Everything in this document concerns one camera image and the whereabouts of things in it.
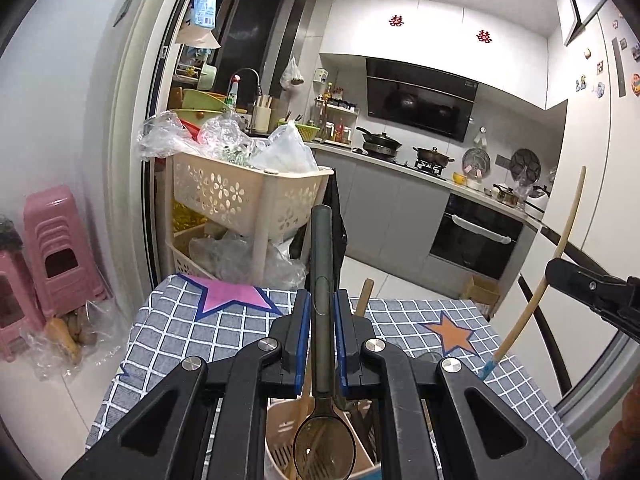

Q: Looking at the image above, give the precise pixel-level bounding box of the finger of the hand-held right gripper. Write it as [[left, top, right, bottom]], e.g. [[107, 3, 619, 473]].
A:
[[544, 257, 640, 347]]

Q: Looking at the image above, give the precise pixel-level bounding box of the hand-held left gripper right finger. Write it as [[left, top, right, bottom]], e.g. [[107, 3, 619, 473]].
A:
[[335, 289, 583, 480]]

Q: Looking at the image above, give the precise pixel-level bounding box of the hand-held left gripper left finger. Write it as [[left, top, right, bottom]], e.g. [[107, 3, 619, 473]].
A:
[[62, 289, 312, 480]]

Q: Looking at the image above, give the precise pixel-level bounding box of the blue wooden chopstick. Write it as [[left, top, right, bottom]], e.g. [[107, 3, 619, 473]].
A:
[[477, 166, 587, 384]]

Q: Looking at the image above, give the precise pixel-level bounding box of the dark handled translucent spoon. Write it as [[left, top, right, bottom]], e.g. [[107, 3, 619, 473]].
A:
[[292, 205, 357, 480]]

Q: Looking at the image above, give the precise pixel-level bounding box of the beige utensil holder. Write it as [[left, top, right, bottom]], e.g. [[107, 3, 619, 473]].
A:
[[265, 394, 387, 480]]

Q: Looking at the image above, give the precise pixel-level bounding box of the person's right forearm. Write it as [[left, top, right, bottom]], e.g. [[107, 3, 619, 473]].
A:
[[600, 392, 640, 480]]

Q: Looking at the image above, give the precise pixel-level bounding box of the cardboard box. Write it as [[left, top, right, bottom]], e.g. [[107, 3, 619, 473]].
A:
[[460, 275, 501, 319]]

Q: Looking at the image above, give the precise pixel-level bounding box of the grey checked star tablecloth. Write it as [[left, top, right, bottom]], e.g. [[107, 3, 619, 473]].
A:
[[84, 272, 587, 480]]

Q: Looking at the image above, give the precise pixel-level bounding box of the white refrigerator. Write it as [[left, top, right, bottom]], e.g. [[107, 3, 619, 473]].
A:
[[542, 0, 640, 281]]

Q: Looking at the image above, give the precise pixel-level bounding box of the black built-in oven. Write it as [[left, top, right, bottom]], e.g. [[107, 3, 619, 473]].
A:
[[429, 192, 526, 281]]

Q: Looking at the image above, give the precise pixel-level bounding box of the grey kitchen counter cabinet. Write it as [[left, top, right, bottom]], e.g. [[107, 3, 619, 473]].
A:
[[312, 141, 547, 302]]

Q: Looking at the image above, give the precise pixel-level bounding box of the dark round rack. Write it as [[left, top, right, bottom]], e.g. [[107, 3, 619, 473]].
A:
[[509, 148, 542, 182]]

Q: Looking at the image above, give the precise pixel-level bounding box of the beige floral storage cart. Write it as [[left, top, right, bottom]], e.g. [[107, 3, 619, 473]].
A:
[[165, 151, 335, 287]]

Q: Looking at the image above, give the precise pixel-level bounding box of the round rack with pink clips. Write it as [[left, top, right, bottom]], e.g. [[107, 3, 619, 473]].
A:
[[461, 147, 492, 179]]

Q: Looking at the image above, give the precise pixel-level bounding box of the white plastic bag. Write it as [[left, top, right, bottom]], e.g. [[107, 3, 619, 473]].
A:
[[250, 121, 321, 174]]

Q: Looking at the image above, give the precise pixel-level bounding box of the black wok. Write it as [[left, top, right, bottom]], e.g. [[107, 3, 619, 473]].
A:
[[355, 127, 404, 155]]

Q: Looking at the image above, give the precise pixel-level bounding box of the lidded cooking pot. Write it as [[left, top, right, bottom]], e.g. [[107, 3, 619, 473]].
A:
[[412, 146, 456, 167]]

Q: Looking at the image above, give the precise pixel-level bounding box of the green strainer basket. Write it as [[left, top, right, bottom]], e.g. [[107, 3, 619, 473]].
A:
[[278, 120, 321, 144]]

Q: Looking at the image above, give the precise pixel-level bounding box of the group of fridge magnets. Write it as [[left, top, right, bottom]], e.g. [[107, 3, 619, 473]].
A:
[[574, 10, 640, 99]]

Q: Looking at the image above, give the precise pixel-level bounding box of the crumpled clear plastic bag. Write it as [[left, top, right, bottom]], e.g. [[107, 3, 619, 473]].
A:
[[137, 110, 202, 162], [197, 114, 257, 162]]

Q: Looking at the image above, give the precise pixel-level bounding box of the white cutlery caddy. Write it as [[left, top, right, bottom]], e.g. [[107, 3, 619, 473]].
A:
[[252, 96, 274, 134]]

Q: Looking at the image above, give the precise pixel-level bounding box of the bag of vegetables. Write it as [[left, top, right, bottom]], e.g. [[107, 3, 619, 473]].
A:
[[22, 300, 129, 384]]

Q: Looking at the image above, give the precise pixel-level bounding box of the black range hood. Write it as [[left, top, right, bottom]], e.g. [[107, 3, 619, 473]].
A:
[[365, 58, 479, 143]]

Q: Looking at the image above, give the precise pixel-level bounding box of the green plastic basin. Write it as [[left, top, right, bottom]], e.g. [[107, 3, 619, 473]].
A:
[[181, 88, 234, 114]]

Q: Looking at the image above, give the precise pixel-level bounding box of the pink plastic stool stack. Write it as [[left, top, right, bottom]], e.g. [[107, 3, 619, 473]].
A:
[[22, 185, 108, 318]]

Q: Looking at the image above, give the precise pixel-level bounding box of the hanging clear bag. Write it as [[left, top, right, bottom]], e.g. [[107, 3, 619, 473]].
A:
[[279, 57, 305, 91]]

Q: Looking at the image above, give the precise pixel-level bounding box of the kitchen faucet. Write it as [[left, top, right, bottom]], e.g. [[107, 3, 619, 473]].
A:
[[231, 67, 264, 111]]

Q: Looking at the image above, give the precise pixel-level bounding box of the dark item on stool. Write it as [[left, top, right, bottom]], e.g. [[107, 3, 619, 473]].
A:
[[0, 215, 24, 257]]

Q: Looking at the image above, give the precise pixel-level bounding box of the hanging blue packet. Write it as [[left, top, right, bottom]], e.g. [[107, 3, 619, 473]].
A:
[[192, 0, 219, 29]]

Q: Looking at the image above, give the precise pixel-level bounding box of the white wall cabinet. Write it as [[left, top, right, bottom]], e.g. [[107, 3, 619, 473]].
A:
[[319, 0, 567, 112]]

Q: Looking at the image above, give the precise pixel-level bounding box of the sliding door frame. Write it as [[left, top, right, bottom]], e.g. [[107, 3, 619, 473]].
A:
[[117, 0, 206, 281]]

